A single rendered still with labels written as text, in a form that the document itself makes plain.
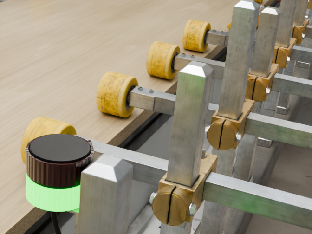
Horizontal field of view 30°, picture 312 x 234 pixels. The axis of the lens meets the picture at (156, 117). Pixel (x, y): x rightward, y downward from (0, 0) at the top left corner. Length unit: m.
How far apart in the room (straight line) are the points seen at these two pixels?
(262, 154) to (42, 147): 1.03
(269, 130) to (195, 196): 0.30
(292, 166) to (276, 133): 2.03
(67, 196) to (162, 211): 0.27
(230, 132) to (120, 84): 0.23
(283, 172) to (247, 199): 2.18
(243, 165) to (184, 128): 0.58
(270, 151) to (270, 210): 0.74
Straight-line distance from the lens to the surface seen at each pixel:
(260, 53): 1.21
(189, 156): 0.75
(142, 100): 1.08
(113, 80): 1.09
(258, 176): 1.39
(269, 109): 1.51
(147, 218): 1.33
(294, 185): 2.88
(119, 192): 0.50
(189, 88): 0.71
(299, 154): 3.19
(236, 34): 0.94
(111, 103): 1.08
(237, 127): 0.98
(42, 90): 1.22
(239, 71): 0.96
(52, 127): 0.88
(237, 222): 1.21
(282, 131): 1.02
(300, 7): 1.69
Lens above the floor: 1.35
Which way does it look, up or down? 24 degrees down
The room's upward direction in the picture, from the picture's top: 6 degrees clockwise
